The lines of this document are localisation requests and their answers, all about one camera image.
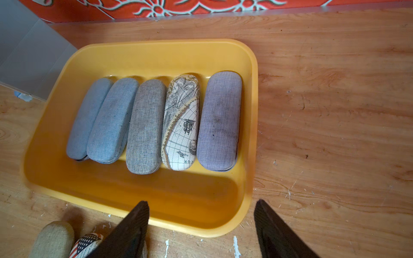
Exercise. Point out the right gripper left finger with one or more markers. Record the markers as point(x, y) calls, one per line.
point(127, 239)

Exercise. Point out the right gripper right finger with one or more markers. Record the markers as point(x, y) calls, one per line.
point(276, 239)

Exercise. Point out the dark grey glasses case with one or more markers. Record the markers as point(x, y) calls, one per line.
point(144, 251)

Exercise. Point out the newspaper print glasses case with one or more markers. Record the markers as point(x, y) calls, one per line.
point(85, 245)

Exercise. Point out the yellow plastic storage tray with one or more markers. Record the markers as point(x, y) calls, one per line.
point(195, 201)

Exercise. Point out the light blue glasses case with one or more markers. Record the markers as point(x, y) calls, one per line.
point(76, 148)
point(109, 133)

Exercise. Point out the grey fabric glasses case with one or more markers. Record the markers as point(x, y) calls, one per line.
point(143, 152)

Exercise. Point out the map print glasses case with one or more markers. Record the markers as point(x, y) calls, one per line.
point(181, 123)

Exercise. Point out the lilac fabric glasses case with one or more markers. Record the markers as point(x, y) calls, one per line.
point(218, 139)

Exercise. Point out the grey mini drawer box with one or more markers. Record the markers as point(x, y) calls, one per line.
point(32, 53)

